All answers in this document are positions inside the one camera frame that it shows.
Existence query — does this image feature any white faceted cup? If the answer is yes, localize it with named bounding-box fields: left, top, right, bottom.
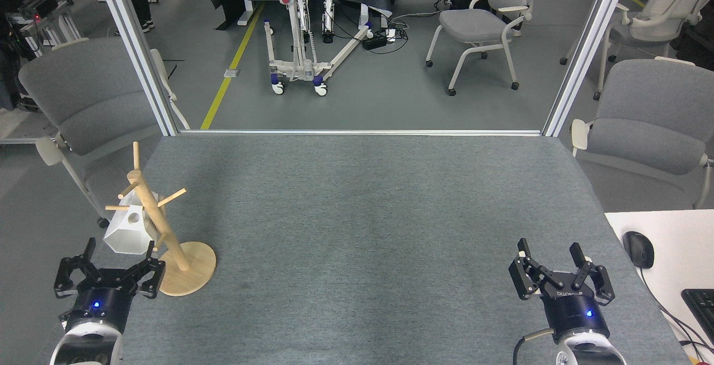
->
left=103, top=191, right=162, bottom=255

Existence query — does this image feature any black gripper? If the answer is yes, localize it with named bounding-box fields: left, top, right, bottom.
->
left=54, top=237, right=166, bottom=335
left=508, top=238, right=615, bottom=343

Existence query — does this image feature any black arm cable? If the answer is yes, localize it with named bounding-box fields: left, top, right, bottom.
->
left=513, top=329, right=557, bottom=365

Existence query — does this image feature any white desk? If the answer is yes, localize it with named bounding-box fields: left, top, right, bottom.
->
left=605, top=209, right=714, bottom=365

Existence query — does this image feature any silver frame post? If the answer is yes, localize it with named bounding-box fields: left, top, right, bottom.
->
left=542, top=0, right=636, bottom=137
left=90, top=0, right=180, bottom=137

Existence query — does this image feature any black computer mouse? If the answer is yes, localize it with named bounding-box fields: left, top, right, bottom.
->
left=622, top=231, right=655, bottom=270

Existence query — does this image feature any wooden cup rack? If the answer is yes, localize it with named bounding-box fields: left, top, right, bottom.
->
left=105, top=142, right=217, bottom=297

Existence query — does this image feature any black mouse cable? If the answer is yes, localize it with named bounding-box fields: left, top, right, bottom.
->
left=639, top=267, right=714, bottom=354

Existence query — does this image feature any silver table edge rail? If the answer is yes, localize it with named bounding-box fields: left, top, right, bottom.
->
left=178, top=129, right=544, bottom=137

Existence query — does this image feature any metal equipment rack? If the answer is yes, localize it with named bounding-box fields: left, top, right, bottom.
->
left=0, top=0, right=84, bottom=59

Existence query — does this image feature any grey chair with beige arms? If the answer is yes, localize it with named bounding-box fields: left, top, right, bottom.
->
left=425, top=0, right=550, bottom=97
left=18, top=37, right=190, bottom=229
left=559, top=0, right=714, bottom=101
left=570, top=57, right=714, bottom=209

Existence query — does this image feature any black keyboard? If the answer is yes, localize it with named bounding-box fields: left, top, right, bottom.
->
left=681, top=289, right=714, bottom=343

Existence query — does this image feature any black power strip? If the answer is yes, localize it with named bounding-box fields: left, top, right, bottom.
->
left=361, top=29, right=398, bottom=50

